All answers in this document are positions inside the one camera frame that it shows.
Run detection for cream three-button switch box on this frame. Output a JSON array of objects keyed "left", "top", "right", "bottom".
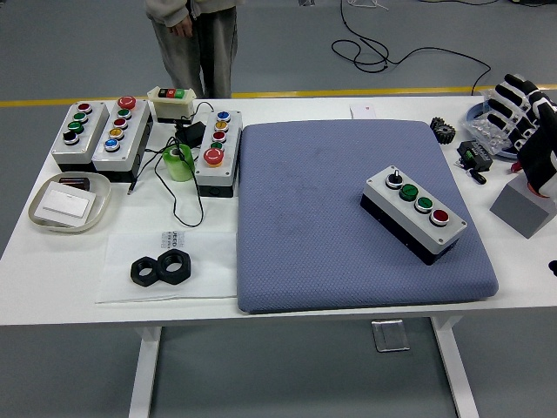
[{"left": 146, "top": 85, "right": 198, "bottom": 125}]

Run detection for grey wedge block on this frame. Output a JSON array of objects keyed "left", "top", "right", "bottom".
[{"left": 489, "top": 172, "right": 550, "bottom": 239}]

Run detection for grey button box with knob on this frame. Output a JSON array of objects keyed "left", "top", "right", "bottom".
[{"left": 359, "top": 165, "right": 469, "bottom": 267}]

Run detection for thin black adapter cable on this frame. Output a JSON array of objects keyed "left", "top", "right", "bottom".
[{"left": 127, "top": 101, "right": 214, "bottom": 228}]

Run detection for person's right hand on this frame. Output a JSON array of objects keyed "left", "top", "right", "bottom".
[{"left": 167, "top": 15, "right": 195, "bottom": 39}]

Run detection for white table leg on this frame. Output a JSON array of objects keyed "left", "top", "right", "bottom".
[
  {"left": 428, "top": 315, "right": 480, "bottom": 418},
  {"left": 128, "top": 324, "right": 164, "bottom": 418}
]

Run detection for grey four-button control box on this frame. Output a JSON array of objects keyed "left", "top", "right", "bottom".
[{"left": 50, "top": 100, "right": 110, "bottom": 173}]

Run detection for black power adapter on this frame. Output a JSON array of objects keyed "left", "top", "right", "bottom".
[{"left": 173, "top": 121, "right": 206, "bottom": 147}]

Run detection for black module with green terminal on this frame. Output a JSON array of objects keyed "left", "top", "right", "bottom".
[{"left": 455, "top": 138, "right": 493, "bottom": 172}]

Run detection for white wall switch plate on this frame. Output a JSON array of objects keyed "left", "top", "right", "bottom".
[{"left": 35, "top": 181, "right": 97, "bottom": 227}]

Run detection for white oval tray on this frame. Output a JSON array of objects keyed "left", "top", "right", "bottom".
[{"left": 28, "top": 172, "right": 112, "bottom": 234}]

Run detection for white floor cord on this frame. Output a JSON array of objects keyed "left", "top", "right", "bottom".
[{"left": 347, "top": 0, "right": 391, "bottom": 12}]

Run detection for large black hex nut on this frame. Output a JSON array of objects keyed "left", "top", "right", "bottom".
[{"left": 155, "top": 247, "right": 194, "bottom": 285}]

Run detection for person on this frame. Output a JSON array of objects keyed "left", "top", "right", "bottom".
[{"left": 144, "top": 0, "right": 245, "bottom": 99}]

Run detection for long grey mushroom-button control box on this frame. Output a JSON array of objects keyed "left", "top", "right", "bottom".
[{"left": 91, "top": 96, "right": 153, "bottom": 183}]

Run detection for blue-grey padded mat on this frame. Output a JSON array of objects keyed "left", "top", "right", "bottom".
[{"left": 236, "top": 119, "right": 500, "bottom": 315}]

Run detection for small black hex nut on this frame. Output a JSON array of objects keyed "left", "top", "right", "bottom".
[{"left": 130, "top": 256, "right": 163, "bottom": 287}]

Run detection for black gear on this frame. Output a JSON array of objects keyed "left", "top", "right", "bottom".
[{"left": 429, "top": 116, "right": 457, "bottom": 145}]

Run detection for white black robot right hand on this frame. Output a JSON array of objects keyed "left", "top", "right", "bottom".
[{"left": 486, "top": 72, "right": 557, "bottom": 198}]

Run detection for blue round plate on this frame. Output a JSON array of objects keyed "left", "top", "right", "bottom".
[{"left": 464, "top": 102, "right": 523, "bottom": 160}]

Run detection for dark brown block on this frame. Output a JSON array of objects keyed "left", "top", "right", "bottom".
[{"left": 58, "top": 176, "right": 91, "bottom": 192}]

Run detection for clear printed plastic bag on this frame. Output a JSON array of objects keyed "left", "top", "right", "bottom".
[{"left": 94, "top": 230, "right": 238, "bottom": 305}]

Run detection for black floor cable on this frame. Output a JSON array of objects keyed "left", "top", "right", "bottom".
[{"left": 331, "top": 0, "right": 493, "bottom": 97}]

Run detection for green tape roll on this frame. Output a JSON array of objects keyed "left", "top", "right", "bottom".
[{"left": 162, "top": 143, "right": 195, "bottom": 183}]

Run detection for silver under-table bracket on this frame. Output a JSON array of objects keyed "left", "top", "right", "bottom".
[{"left": 371, "top": 318, "right": 411, "bottom": 353}]

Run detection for short grey mushroom-button control box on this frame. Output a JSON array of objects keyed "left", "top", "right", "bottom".
[{"left": 193, "top": 109, "right": 244, "bottom": 199}]

